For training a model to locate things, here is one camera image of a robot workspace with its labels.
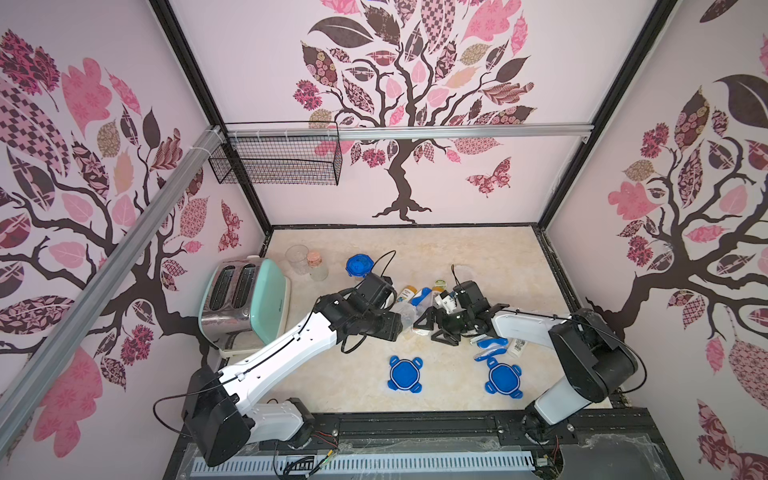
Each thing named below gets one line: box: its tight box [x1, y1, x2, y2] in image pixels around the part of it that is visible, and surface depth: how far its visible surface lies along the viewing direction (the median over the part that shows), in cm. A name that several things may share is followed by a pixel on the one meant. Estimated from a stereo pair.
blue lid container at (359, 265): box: [345, 254, 375, 277], surface depth 94 cm
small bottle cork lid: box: [307, 250, 323, 268], surface depth 100 cm
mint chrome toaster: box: [198, 255, 291, 356], surface depth 83 cm
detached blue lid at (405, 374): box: [387, 355, 423, 394], surface depth 85 cm
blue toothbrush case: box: [474, 337, 509, 361], surface depth 89 cm
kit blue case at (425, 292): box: [411, 287, 432, 307], surface depth 101 cm
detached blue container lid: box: [484, 357, 524, 399], surface depth 83 cm
